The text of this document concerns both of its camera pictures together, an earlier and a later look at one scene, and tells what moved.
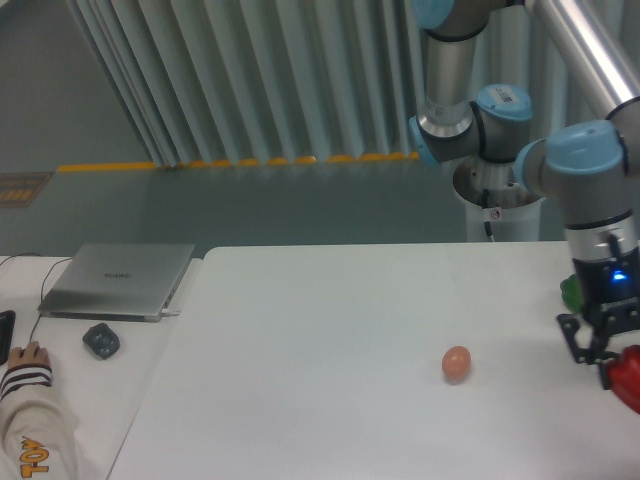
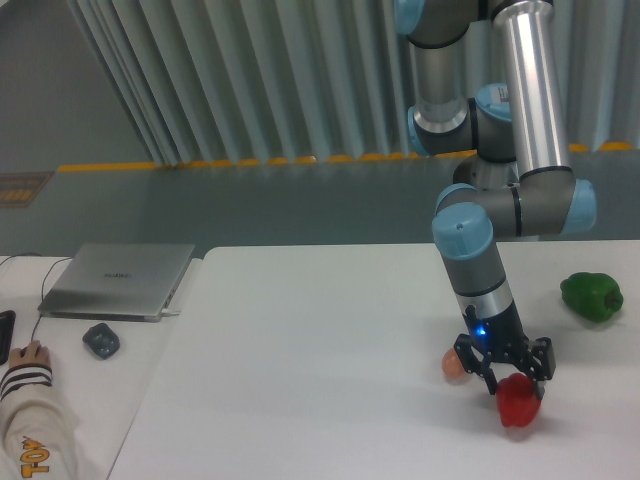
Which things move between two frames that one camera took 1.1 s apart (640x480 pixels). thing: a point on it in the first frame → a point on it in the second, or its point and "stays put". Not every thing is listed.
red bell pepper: [624, 375] → [518, 401]
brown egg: [456, 362] stays put
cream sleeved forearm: [39, 430] stays put
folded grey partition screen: [308, 82] stays put
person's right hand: [33, 353] stays put
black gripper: [609, 291] → [500, 334]
